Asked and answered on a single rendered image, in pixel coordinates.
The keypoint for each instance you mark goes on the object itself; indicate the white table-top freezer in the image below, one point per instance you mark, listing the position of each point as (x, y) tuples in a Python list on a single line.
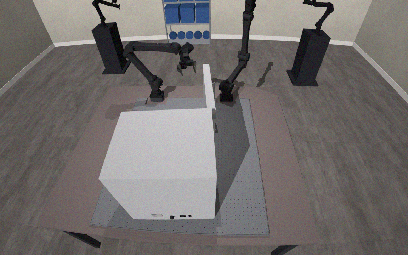
[(161, 164)]

